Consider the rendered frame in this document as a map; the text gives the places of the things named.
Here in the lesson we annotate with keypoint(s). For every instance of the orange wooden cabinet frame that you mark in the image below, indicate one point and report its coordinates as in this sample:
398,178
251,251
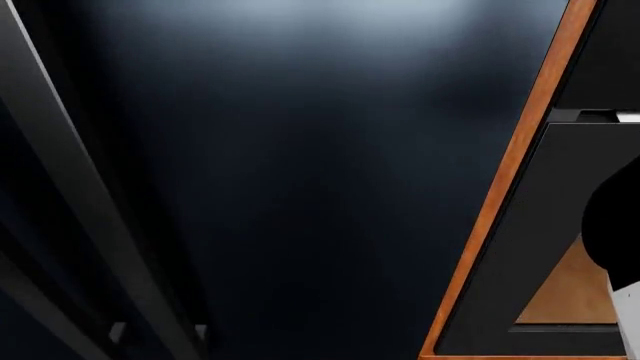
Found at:
520,150

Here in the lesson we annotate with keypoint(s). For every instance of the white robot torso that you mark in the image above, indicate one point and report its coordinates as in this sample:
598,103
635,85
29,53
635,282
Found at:
629,322

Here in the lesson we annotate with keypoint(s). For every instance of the dark grey cabinet door panel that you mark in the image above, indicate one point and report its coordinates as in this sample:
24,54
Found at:
540,225

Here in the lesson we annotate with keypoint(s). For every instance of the black cabinet panel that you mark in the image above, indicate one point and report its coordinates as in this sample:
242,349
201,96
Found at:
610,52

